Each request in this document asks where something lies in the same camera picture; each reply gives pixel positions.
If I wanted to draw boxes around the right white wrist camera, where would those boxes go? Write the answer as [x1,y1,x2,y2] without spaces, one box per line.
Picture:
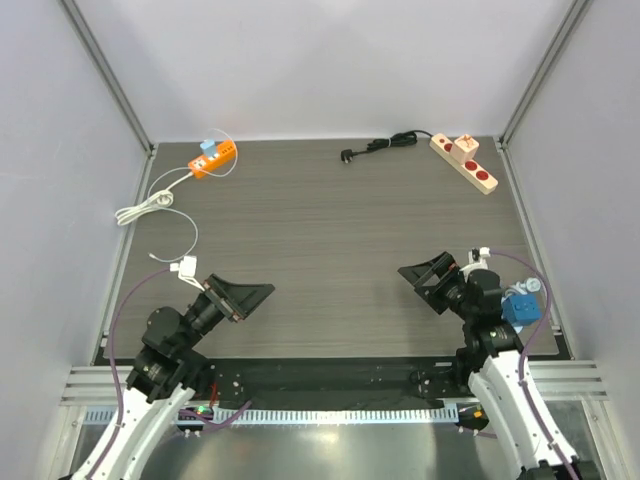
[461,247,491,276]

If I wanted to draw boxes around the blue cube socket adapter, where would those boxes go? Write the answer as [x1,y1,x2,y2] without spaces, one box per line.
[502,294,542,333]

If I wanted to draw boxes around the white slotted cable duct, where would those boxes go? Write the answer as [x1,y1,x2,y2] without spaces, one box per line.
[83,403,459,427]

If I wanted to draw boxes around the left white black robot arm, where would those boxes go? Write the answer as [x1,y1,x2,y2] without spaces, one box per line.
[66,274,275,479]

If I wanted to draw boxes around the thin white charging cable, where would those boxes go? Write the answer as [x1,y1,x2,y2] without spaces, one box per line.
[149,128,240,263]

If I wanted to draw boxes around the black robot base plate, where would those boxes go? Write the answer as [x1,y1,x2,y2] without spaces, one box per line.
[192,356,473,411]

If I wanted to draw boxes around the light blue round power socket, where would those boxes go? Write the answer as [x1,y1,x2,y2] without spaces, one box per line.
[503,277,542,298]

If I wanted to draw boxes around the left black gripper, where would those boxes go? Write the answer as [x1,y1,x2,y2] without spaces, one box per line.
[175,273,273,354]

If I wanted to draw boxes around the beige power strip red sockets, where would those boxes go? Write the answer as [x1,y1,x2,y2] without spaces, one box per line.
[429,133,498,195]

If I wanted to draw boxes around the beige cube socket adapter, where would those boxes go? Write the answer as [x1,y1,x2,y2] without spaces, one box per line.
[450,134,479,163]

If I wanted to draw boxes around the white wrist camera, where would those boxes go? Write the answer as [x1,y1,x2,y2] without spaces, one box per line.
[461,247,491,276]
[169,255,205,291]

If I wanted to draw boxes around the orange power strip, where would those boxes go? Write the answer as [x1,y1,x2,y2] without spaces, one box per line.
[188,140,237,179]

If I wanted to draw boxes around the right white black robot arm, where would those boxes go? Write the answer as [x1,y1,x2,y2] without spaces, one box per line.
[398,248,600,479]

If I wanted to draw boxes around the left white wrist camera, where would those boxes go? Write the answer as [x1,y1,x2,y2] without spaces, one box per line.
[169,255,205,291]

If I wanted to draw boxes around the white power strip cord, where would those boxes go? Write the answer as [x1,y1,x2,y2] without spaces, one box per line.
[115,167,193,228]

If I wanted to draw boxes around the light blue charger plug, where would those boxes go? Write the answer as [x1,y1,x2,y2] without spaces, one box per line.
[200,139,218,158]

